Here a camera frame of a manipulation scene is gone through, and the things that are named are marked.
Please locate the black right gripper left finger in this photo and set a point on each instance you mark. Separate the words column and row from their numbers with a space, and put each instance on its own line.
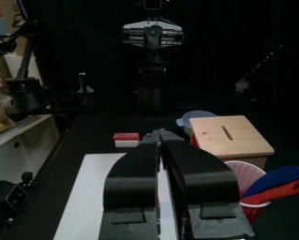
column 129, row 175

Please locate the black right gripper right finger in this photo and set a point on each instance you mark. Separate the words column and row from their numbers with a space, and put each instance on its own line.
column 202, row 178

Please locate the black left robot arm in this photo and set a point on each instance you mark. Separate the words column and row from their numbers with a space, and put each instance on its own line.
column 152, row 81

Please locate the red and white toy sushi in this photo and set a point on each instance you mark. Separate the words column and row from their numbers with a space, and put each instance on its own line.
column 125, row 139

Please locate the red cup with white rim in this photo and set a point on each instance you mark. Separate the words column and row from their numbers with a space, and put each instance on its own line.
column 248, row 175

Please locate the wooden box with slot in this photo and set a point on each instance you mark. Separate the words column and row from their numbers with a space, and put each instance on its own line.
column 232, row 139

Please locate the light blue plastic bowl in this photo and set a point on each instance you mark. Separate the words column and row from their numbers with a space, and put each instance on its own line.
column 188, row 118

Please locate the small white-tipped stand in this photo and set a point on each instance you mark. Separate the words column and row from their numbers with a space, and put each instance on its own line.
column 84, row 84

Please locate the white side shelf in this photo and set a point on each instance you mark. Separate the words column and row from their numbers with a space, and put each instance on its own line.
column 17, row 146

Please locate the black device on floor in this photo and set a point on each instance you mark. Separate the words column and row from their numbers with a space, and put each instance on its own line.
column 9, row 195

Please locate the black camera tripod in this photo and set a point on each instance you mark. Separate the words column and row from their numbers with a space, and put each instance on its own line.
column 24, row 78

